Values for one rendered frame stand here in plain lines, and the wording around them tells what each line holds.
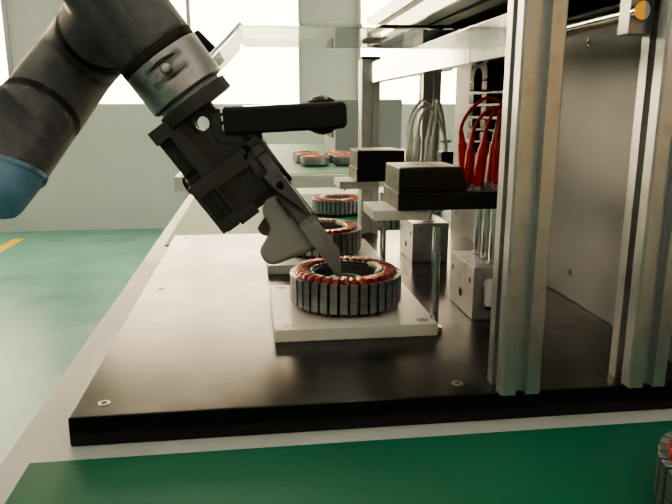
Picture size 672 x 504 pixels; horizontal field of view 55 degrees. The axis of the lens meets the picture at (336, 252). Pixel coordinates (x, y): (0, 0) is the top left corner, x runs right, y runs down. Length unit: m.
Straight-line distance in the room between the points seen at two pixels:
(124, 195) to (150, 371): 4.96
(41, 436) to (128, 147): 4.97
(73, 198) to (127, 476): 5.17
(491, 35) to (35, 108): 0.39
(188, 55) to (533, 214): 0.32
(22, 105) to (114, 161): 4.85
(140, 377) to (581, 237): 0.46
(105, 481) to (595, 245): 0.50
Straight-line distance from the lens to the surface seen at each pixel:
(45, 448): 0.50
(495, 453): 0.46
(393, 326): 0.59
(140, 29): 0.59
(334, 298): 0.60
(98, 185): 5.51
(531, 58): 0.45
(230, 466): 0.44
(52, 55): 0.66
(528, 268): 0.48
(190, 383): 0.51
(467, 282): 0.66
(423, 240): 0.87
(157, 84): 0.59
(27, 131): 0.61
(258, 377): 0.51
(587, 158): 0.71
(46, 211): 5.65
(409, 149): 0.89
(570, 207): 0.74
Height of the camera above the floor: 0.98
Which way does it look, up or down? 13 degrees down
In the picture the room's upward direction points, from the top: straight up
